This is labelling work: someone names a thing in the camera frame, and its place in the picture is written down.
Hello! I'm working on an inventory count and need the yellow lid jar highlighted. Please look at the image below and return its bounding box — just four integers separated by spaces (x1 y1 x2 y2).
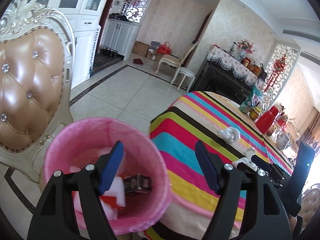
249 106 261 121

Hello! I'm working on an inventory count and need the white plastic bag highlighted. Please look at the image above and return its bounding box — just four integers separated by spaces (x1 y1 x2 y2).
217 127 241 145

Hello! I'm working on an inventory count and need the striped colourful tablecloth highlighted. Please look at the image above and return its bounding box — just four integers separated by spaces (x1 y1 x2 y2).
144 92 293 239

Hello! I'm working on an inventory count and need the green snack bag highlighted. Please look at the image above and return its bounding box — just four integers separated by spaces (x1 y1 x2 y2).
239 86 263 114

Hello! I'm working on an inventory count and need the red chinese knot ornament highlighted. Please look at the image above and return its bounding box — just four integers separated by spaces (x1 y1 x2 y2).
264 54 286 92

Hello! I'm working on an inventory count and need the red handbag on floor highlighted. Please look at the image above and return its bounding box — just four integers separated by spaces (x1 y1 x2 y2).
157 41 172 55

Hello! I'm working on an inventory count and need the black small product box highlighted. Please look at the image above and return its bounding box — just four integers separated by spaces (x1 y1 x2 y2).
123 174 152 196

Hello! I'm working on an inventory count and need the white low shoe cabinet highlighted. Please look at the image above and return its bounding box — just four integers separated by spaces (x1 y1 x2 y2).
100 19 140 61

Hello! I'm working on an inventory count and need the black piano with lace cover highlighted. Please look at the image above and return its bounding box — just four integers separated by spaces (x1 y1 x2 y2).
191 45 266 104

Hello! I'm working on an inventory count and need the blue white tall box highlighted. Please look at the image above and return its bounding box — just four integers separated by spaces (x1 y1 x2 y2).
89 24 101 75

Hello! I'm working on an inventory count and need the red thermos jug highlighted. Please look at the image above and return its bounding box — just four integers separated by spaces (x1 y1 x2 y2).
255 105 279 134

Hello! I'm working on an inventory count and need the ornate tan leather chair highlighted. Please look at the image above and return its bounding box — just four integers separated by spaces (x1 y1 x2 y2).
1 0 75 183

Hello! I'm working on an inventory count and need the white glass door cabinet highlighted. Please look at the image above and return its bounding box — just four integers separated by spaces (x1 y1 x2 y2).
15 0 107 88

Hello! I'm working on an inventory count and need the white round stool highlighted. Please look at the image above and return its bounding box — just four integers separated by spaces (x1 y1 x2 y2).
170 67 196 93

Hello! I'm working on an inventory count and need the pink lined trash bin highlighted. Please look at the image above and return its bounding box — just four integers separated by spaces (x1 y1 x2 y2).
40 117 171 235

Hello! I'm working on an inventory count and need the white foam wedge piece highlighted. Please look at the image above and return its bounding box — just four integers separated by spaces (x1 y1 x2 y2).
67 147 127 221

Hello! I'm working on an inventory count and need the pink flower vase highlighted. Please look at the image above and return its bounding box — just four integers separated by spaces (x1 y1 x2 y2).
238 39 255 61

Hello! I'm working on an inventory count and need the white carved lattice screen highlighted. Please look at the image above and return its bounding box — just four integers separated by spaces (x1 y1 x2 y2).
262 42 301 110

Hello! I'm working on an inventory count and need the white floral ceramic pitcher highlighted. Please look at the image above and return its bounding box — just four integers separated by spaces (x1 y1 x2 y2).
275 129 292 151

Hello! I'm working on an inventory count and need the cream dining chair far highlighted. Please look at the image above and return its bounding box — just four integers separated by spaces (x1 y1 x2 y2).
155 42 198 74

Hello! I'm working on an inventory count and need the cardboard box on floor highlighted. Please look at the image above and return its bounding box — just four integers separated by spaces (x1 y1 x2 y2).
132 41 150 57

